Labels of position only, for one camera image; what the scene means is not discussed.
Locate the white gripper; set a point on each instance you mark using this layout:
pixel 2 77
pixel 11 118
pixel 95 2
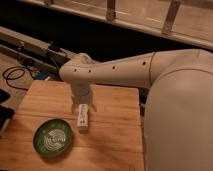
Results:
pixel 81 94

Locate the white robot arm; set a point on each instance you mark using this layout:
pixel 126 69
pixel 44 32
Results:
pixel 178 121

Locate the green ceramic bowl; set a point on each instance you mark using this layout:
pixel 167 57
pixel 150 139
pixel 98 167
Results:
pixel 52 138

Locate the blue object behind table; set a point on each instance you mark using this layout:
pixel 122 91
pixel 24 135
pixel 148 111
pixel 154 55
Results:
pixel 42 75

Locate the dark device at left edge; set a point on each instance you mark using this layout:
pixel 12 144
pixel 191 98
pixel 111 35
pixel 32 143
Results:
pixel 6 114

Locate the metal window frame rail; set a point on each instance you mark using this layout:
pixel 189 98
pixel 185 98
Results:
pixel 187 21

